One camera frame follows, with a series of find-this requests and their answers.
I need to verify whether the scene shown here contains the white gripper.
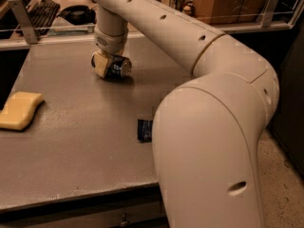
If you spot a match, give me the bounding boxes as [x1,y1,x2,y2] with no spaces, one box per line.
[91,27,128,78]

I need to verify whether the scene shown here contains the blue pepsi can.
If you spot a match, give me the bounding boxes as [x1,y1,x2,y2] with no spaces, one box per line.
[105,55,132,78]

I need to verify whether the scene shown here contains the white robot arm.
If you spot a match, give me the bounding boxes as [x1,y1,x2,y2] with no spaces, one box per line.
[94,0,279,228]

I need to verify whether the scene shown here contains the black headphones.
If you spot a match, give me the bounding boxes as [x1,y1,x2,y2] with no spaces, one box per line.
[59,5,96,26]

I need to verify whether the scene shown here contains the black keyboard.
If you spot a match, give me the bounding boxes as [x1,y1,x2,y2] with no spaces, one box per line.
[28,0,60,35]

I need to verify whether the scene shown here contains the dark blue snack packet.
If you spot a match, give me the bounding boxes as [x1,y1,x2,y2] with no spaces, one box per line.
[137,120,153,143]

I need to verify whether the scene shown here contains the yellow sponge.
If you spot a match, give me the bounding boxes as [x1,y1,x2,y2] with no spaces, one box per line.
[0,91,44,131]

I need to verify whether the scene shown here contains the small brown jar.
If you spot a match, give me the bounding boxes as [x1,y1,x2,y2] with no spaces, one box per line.
[182,5,193,16]

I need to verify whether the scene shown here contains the brown cardboard box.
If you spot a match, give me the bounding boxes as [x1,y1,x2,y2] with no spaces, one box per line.
[193,0,266,25]

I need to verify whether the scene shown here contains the grey table drawer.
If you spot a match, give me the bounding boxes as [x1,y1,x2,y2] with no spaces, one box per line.
[0,186,169,228]

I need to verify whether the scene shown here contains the left metal bracket post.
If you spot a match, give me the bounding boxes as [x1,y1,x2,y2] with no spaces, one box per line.
[9,0,39,45]

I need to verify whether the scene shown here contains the metal bracket post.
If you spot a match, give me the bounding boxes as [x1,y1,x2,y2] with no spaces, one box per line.
[9,0,39,45]
[259,0,279,28]

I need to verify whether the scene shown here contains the right metal bracket post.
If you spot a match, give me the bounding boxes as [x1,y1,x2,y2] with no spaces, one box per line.
[259,0,279,28]

